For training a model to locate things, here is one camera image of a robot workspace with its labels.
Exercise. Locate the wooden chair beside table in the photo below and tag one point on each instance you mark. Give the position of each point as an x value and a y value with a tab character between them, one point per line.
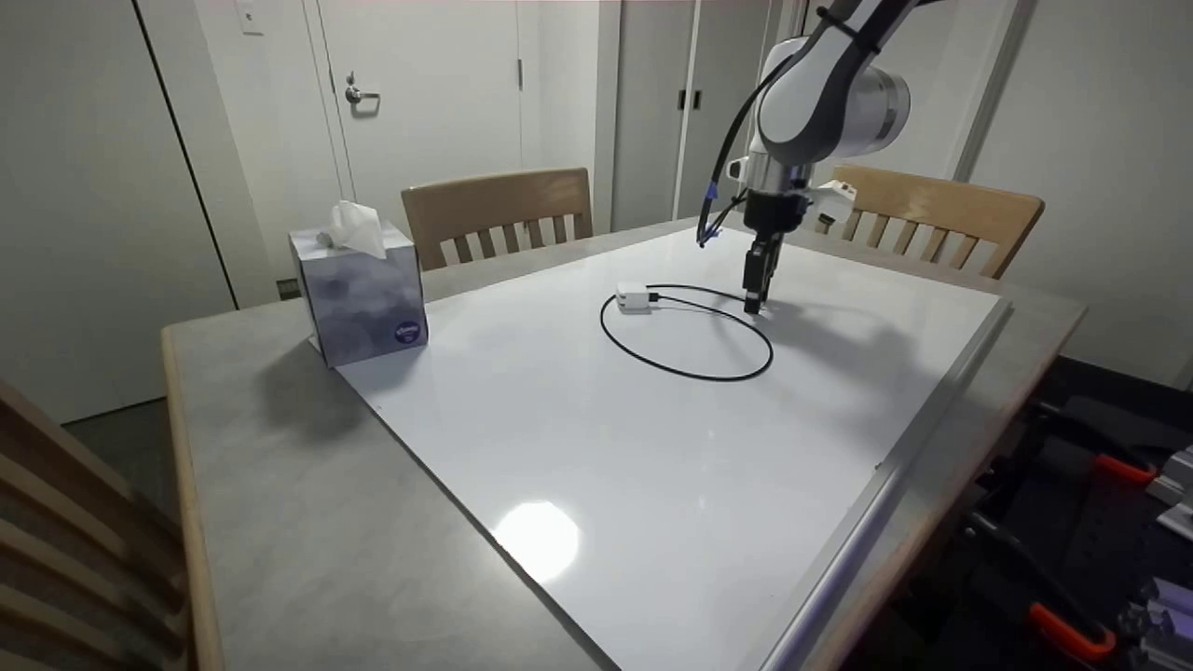
92	571

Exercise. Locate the wall light switch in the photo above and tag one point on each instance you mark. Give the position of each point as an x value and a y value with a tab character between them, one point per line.
251	22

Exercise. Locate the orange black clamp near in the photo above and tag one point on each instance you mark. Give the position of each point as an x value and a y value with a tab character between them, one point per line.
1052	610

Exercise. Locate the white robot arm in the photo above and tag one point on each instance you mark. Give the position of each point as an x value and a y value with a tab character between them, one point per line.
819	100

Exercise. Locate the orange black clamp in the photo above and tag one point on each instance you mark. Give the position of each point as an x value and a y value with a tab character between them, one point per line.
1108	458
1052	610

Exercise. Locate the orange black clamp far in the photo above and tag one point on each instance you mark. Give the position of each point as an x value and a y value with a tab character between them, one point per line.
1108	458

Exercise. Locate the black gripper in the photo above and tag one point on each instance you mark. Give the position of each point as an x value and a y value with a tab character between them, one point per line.
771	217

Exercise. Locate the white door with handle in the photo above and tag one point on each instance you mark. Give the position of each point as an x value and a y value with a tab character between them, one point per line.
432	90

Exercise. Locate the blue tissue box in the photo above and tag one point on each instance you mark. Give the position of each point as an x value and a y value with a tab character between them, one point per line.
363	284

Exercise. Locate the white board mat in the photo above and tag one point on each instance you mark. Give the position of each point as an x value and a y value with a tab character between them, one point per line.
683	482

